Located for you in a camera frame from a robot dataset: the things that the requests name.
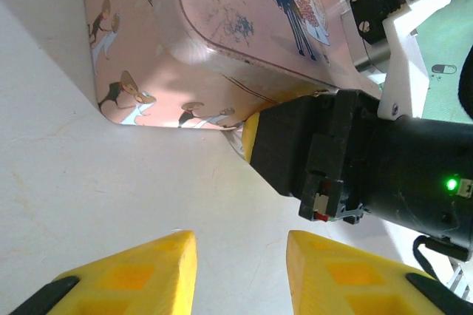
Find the pink rectangular pad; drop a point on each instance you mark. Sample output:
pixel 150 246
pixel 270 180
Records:
pixel 207 34

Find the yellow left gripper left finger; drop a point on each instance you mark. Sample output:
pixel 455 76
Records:
pixel 140 281

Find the mint green zip bag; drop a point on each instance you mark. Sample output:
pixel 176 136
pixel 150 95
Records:
pixel 443 52

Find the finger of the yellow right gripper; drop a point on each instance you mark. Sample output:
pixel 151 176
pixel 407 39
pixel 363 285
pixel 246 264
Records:
pixel 281 145
pixel 292 93

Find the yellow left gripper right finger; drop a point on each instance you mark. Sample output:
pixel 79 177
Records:
pixel 351 278

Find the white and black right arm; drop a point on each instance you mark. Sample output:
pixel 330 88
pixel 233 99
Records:
pixel 466 82

